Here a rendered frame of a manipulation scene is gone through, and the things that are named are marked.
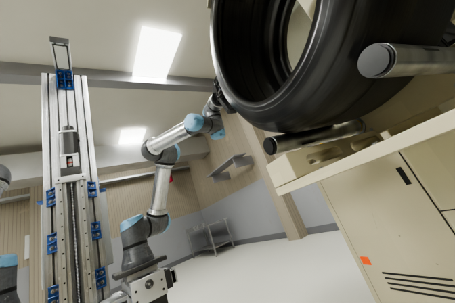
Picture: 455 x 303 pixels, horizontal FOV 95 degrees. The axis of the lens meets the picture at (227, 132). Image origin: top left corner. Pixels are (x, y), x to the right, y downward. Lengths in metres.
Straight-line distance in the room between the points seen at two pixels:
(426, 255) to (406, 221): 0.13
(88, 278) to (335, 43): 1.30
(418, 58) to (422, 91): 0.30
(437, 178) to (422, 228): 0.50
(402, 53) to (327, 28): 0.10
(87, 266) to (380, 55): 1.32
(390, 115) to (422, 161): 0.14
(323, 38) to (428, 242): 1.01
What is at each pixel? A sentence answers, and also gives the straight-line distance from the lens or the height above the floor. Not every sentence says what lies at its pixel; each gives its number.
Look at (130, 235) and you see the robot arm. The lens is 1.25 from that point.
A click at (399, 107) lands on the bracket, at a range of 0.71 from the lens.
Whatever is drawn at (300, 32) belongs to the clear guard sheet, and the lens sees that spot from 1.46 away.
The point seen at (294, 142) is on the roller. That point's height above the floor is 0.89.
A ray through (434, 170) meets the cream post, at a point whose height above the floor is 0.72.
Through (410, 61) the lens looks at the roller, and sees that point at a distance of 0.38.
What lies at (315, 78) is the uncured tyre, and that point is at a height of 0.94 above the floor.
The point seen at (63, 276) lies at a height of 0.79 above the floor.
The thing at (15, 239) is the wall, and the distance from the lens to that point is 7.60.
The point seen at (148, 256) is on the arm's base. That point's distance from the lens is 1.25.
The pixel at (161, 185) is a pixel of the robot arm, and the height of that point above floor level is 1.06.
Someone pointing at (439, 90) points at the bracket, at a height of 0.88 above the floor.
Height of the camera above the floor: 0.78
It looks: 21 degrees up
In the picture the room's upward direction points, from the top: 21 degrees counter-clockwise
